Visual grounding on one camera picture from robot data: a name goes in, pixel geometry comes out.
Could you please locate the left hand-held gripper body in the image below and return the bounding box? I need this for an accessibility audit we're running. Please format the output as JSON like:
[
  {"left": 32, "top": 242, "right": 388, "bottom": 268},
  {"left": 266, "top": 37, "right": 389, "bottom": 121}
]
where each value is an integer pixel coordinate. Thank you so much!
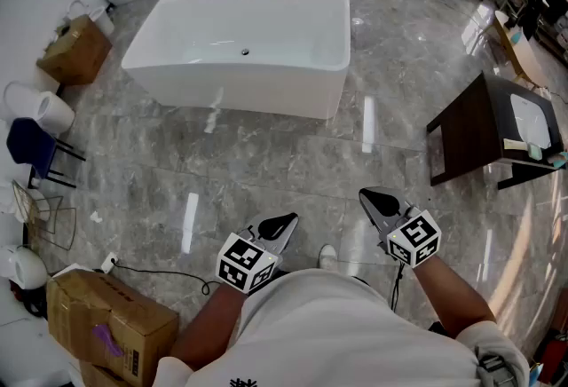
[{"left": 216, "top": 223, "right": 289, "bottom": 294}]

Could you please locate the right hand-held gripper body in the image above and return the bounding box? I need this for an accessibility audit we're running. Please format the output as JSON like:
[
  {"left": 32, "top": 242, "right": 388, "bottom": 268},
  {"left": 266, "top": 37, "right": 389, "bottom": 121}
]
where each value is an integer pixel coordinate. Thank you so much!
[{"left": 375, "top": 204, "right": 443, "bottom": 269}]

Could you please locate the person's left forearm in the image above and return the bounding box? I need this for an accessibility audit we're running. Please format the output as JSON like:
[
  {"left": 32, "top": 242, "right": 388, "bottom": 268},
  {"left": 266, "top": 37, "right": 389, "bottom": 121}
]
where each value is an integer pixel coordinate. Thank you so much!
[{"left": 170, "top": 285, "right": 248, "bottom": 371}]

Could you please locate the person's right forearm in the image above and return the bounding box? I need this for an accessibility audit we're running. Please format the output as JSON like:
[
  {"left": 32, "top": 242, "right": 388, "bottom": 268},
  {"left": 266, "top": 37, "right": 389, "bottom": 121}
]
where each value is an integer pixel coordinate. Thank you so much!
[{"left": 412, "top": 254, "right": 498, "bottom": 340}]

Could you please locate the white bathtub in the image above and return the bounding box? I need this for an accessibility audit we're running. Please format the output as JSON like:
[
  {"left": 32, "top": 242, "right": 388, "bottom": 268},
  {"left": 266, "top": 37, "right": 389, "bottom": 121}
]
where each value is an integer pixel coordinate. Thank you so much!
[{"left": 121, "top": 0, "right": 351, "bottom": 121}]

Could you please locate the person's white shoe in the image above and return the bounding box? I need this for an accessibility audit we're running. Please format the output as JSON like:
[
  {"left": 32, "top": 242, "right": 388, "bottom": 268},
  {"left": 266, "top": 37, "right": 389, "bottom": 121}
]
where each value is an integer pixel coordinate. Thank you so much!
[{"left": 318, "top": 244, "right": 338, "bottom": 271}]

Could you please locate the dark wooden vanity cabinet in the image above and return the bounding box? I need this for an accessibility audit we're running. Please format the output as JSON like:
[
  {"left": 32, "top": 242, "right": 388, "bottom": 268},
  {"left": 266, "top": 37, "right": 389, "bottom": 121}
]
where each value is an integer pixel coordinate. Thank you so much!
[{"left": 426, "top": 70, "right": 565, "bottom": 191}]

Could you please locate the person's white shirt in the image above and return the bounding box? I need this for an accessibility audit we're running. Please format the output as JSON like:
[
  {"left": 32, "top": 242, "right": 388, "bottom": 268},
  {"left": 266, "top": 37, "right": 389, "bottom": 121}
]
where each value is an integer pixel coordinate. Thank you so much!
[{"left": 150, "top": 267, "right": 532, "bottom": 387}]

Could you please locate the white power socket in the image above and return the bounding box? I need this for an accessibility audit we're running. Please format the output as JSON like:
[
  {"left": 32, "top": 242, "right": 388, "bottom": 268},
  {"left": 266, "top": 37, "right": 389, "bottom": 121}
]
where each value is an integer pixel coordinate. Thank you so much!
[{"left": 100, "top": 251, "right": 120, "bottom": 273}]

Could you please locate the torn brown cardboard box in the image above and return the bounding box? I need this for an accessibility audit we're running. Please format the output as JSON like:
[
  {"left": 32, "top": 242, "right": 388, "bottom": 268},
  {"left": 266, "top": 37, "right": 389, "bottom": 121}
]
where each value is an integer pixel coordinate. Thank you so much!
[{"left": 46, "top": 268, "right": 181, "bottom": 387}]

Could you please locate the white vanity basin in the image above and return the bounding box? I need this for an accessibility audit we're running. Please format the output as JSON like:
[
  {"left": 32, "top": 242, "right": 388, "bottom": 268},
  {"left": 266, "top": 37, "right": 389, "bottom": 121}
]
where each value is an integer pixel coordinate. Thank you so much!
[{"left": 509, "top": 92, "right": 552, "bottom": 151}]

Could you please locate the purple plastic item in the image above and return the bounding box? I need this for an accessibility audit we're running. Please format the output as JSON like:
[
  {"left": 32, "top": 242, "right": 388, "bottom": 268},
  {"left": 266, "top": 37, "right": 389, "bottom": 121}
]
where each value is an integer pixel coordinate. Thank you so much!
[{"left": 91, "top": 322, "right": 125, "bottom": 359}]

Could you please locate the round wooden table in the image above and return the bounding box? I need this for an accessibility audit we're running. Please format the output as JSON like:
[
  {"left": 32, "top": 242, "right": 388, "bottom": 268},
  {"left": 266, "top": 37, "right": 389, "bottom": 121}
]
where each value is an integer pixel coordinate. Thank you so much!
[{"left": 494, "top": 10, "right": 551, "bottom": 90}]

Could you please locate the white rounded ceramic fixture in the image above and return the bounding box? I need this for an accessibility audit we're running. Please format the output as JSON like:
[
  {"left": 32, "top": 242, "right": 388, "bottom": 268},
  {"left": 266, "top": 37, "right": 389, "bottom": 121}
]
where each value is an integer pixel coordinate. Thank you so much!
[{"left": 0, "top": 245, "right": 48, "bottom": 291}]

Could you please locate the blue chair with black legs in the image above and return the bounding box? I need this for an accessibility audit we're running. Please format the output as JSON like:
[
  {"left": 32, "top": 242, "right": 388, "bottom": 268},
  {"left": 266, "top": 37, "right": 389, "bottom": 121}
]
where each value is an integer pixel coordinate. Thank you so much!
[{"left": 6, "top": 117, "right": 88, "bottom": 190}]

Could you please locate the closed brown cardboard box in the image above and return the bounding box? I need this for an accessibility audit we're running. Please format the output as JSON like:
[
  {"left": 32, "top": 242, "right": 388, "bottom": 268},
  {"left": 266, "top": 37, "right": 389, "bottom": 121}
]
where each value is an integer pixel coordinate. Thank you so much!
[{"left": 35, "top": 14, "right": 113, "bottom": 87}]

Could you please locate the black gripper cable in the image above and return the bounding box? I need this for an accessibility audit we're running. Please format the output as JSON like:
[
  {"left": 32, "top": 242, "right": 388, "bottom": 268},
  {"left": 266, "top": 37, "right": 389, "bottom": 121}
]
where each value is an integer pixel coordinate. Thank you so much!
[{"left": 390, "top": 263, "right": 407, "bottom": 312}]

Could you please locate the black floor cable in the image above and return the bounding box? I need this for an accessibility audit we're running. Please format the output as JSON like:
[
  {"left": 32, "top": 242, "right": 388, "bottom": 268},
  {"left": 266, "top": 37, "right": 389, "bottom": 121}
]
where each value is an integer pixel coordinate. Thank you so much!
[{"left": 108, "top": 258, "right": 223, "bottom": 296}]

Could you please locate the grey arm strap with buckle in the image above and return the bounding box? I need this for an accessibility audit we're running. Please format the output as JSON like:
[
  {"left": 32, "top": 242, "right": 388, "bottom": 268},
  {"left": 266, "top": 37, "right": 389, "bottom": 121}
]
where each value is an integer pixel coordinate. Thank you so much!
[{"left": 474, "top": 347, "right": 520, "bottom": 387}]

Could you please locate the wire frame rack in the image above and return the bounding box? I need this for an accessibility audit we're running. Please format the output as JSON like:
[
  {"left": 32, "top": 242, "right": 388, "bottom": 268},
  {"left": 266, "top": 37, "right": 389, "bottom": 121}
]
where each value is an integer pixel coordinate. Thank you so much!
[{"left": 11, "top": 179, "right": 77, "bottom": 251}]

